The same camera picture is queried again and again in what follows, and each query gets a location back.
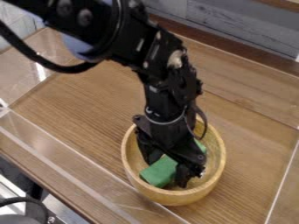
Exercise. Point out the green rectangular block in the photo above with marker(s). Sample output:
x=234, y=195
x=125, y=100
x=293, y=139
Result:
x=159, y=174

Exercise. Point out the brown wooden bowl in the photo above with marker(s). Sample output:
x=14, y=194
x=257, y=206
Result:
x=200, y=187

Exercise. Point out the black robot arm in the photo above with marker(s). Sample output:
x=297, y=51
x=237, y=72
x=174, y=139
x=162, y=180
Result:
x=114, y=30

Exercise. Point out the clear acrylic tray wall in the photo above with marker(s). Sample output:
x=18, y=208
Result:
x=99, y=196

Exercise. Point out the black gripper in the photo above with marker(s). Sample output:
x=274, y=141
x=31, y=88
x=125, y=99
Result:
x=171, y=121

